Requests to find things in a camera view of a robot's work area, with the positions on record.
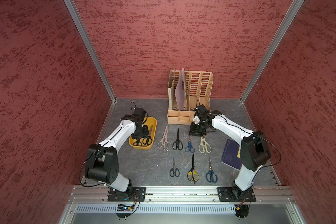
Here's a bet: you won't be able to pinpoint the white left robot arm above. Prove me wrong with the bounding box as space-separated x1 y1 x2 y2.
83 114 148 192

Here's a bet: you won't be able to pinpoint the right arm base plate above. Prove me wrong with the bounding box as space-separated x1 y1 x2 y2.
217 186 256 203

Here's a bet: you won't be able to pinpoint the cream handled kitchen scissors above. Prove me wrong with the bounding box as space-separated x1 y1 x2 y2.
198 136 212 154

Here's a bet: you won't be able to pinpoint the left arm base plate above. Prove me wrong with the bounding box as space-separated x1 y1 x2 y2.
107 186 146 202

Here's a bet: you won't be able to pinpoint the yellow black handled scissors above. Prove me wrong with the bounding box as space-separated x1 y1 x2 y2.
187 154 200 184

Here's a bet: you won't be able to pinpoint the beige folder in organizer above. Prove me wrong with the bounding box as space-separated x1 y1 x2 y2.
168 69 178 111

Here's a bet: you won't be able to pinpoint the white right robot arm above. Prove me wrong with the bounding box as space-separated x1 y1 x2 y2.
191 111 271 195

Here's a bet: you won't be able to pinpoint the yellow plastic storage tray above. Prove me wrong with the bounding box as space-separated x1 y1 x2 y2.
129 117 157 150

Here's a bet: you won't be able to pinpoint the dark blue book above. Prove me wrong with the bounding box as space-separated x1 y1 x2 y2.
221 139 242 170

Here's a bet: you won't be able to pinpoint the beige plastic file organizer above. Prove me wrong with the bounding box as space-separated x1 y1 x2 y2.
167 70 214 125

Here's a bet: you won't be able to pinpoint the blue handled small scissors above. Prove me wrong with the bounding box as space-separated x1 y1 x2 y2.
185 136 195 153

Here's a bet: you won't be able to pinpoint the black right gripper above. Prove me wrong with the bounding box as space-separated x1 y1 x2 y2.
188 120 210 136

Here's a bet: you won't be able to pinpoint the pink handled scissors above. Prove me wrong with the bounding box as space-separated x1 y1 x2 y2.
157 125 169 151

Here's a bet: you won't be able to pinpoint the aluminium corner post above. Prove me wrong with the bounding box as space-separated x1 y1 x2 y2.
240 0 304 104
64 0 117 103

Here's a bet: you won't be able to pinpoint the lilac folder in organizer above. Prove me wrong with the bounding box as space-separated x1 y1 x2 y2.
175 68 188 111

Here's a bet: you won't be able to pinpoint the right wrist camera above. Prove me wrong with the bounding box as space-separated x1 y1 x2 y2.
194 105 210 120

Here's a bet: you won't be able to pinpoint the dark blue handled scissors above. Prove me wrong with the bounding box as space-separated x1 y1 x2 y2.
205 156 218 183

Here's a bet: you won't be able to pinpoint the aluminium left corner post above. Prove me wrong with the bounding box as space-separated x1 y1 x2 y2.
64 0 117 103

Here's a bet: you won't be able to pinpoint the small grey handled scissors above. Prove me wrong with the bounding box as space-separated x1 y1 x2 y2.
169 159 180 177

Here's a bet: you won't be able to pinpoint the aluminium right corner post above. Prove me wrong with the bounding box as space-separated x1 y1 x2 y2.
240 0 304 104

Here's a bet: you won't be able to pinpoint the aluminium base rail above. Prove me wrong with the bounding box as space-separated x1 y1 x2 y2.
60 186 305 224

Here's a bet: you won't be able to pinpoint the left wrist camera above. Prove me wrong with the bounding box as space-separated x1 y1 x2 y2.
133 107 147 124

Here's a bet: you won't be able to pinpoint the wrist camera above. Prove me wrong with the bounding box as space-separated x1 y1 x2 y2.
194 105 210 120
133 107 147 124

